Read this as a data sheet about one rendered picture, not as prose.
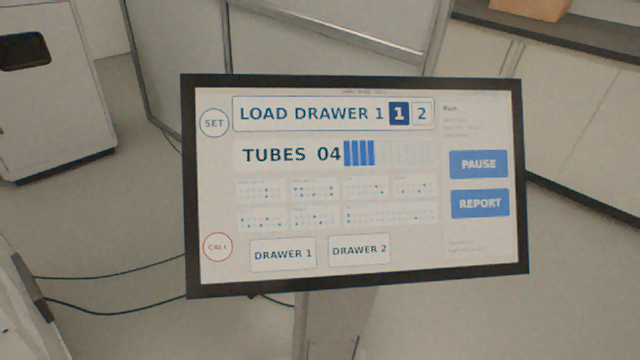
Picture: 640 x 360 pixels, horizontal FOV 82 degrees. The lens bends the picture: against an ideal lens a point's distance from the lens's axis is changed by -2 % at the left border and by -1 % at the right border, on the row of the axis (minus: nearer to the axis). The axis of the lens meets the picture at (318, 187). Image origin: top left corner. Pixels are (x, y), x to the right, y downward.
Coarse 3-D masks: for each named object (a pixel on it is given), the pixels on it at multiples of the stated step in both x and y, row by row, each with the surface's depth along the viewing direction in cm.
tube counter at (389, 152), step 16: (320, 144) 53; (336, 144) 54; (352, 144) 54; (368, 144) 54; (384, 144) 55; (400, 144) 55; (416, 144) 56; (432, 144) 56; (320, 160) 53; (336, 160) 54; (352, 160) 54; (368, 160) 54; (384, 160) 55; (400, 160) 55; (416, 160) 55; (432, 160) 56
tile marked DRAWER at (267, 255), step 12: (252, 240) 52; (264, 240) 52; (276, 240) 52; (288, 240) 52; (300, 240) 53; (312, 240) 53; (252, 252) 52; (264, 252) 52; (276, 252) 52; (288, 252) 52; (300, 252) 53; (312, 252) 53; (252, 264) 52; (264, 264) 52; (276, 264) 52; (288, 264) 52; (300, 264) 53; (312, 264) 53
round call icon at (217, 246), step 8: (200, 232) 51; (208, 232) 51; (216, 232) 51; (224, 232) 51; (232, 232) 51; (208, 240) 51; (216, 240) 51; (224, 240) 51; (232, 240) 51; (208, 248) 51; (216, 248) 51; (224, 248) 51; (232, 248) 51; (208, 256) 51; (216, 256) 51; (224, 256) 51; (232, 256) 51
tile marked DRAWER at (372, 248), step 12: (336, 240) 53; (348, 240) 54; (360, 240) 54; (372, 240) 54; (384, 240) 55; (336, 252) 53; (348, 252) 54; (360, 252) 54; (372, 252) 54; (384, 252) 54; (336, 264) 53; (348, 264) 54; (360, 264) 54; (372, 264) 54; (384, 264) 54
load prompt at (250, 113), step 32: (256, 96) 52; (288, 96) 53; (320, 96) 53; (352, 96) 54; (384, 96) 55; (416, 96) 56; (256, 128) 52; (288, 128) 53; (320, 128) 53; (352, 128) 54; (384, 128) 55; (416, 128) 56
